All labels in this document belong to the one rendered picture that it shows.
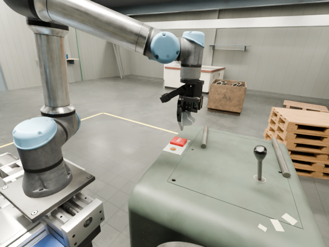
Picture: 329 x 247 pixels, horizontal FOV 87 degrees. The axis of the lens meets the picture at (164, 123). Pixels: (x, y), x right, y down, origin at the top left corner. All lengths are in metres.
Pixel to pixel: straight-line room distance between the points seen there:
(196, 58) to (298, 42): 9.50
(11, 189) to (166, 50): 0.68
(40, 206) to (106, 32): 0.55
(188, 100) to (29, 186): 0.60
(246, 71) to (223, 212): 9.71
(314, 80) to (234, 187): 9.74
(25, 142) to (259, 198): 0.69
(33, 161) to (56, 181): 0.10
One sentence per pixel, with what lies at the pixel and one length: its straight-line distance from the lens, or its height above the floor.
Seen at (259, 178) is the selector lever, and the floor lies 1.26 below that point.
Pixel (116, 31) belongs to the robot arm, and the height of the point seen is 1.66.
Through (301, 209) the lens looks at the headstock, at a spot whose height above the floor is 1.25.
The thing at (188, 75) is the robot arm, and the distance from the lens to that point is 0.63.
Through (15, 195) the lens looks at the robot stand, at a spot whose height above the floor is 1.16.
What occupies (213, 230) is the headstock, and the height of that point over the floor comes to 1.23.
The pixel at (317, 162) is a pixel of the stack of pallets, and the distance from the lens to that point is 3.34.
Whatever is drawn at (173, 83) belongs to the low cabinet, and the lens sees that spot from 8.17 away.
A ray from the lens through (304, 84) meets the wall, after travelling 10.19.
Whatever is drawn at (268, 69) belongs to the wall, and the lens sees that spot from 10.03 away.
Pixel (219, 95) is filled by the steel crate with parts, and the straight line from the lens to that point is 5.22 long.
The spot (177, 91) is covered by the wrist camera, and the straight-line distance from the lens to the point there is 0.66.
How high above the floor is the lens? 1.62
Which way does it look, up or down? 22 degrees down
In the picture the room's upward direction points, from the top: 3 degrees clockwise
